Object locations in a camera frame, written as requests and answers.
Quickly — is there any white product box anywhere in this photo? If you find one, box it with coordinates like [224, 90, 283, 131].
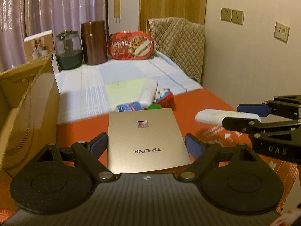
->
[24, 29, 59, 73]

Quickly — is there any white stick device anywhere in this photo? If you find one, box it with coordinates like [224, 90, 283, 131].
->
[195, 109, 261, 126]

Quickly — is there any yellow hanging strip ornament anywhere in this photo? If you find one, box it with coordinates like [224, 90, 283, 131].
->
[114, 0, 121, 23]

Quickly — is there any blue plaid cloth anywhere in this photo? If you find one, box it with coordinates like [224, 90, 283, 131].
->
[54, 50, 203, 124]

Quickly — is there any pink patterned cloth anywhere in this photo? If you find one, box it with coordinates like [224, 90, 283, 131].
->
[275, 208, 301, 226]

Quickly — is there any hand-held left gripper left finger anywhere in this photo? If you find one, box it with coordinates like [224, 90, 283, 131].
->
[33, 132, 116, 183]

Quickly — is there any red cartoon toy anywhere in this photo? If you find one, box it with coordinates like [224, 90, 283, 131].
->
[154, 87, 175, 111]

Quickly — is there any beige quilted chair cover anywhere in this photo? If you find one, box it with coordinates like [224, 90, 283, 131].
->
[146, 17, 205, 84]

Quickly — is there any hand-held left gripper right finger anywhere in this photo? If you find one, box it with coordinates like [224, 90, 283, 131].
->
[180, 133, 267, 183]

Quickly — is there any wooden door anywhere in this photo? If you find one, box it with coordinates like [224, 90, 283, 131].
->
[139, 0, 208, 32]

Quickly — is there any red oval food package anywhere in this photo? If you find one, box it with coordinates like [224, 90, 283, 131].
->
[108, 31, 155, 60]

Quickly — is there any brown cylindrical canister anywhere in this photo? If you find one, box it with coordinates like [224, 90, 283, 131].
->
[81, 20, 108, 65]

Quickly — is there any clear box with blue label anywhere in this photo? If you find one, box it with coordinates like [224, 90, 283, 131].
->
[115, 101, 144, 113]

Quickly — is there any beige wall socket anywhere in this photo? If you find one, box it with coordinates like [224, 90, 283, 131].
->
[232, 9, 244, 25]
[274, 21, 290, 43]
[220, 7, 233, 22]

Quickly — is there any white oblong plastic device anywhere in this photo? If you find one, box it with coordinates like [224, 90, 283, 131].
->
[139, 79, 158, 107]

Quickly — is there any brown cardboard box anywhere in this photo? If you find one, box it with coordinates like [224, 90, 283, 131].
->
[0, 56, 61, 178]

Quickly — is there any green glass jar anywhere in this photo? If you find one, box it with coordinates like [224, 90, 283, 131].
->
[56, 29, 84, 70]

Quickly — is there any gold square device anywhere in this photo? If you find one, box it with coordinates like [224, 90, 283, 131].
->
[107, 108, 192, 173]

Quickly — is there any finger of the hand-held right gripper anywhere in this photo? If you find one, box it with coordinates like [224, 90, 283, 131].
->
[222, 116, 301, 134]
[237, 95, 301, 120]

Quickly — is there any mauve patterned curtain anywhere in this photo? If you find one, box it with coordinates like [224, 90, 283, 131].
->
[0, 0, 109, 70]

